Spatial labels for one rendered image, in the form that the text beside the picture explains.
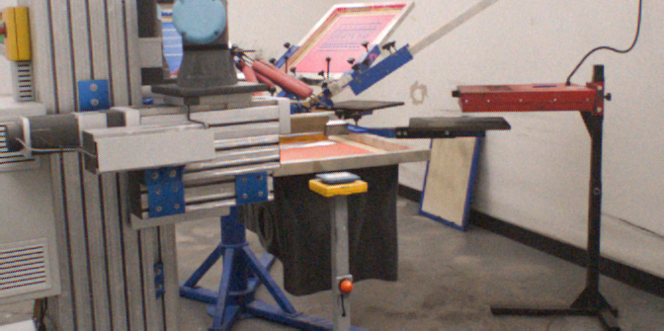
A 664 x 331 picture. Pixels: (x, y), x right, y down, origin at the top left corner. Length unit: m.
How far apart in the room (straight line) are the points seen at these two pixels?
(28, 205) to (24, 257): 0.13
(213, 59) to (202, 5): 0.19
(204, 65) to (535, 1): 3.23
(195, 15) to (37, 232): 0.65
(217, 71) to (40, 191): 0.51
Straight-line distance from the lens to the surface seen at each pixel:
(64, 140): 1.79
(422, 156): 2.50
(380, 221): 2.59
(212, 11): 1.72
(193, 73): 1.87
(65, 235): 2.00
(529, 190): 4.95
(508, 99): 3.40
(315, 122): 2.96
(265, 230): 2.59
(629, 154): 4.27
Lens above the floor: 1.37
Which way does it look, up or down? 9 degrees down
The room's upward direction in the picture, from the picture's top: 2 degrees counter-clockwise
